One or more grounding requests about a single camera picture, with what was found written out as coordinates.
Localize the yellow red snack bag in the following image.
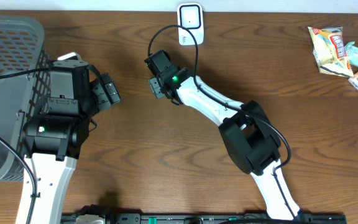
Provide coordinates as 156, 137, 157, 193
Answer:
308, 27, 354, 78

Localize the grey plastic mesh basket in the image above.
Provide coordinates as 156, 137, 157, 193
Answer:
0, 14, 53, 190

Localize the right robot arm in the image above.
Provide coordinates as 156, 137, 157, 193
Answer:
145, 50, 300, 220

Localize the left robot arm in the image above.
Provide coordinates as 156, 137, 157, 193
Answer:
16, 59, 121, 223

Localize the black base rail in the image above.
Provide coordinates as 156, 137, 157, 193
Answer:
60, 205, 348, 224

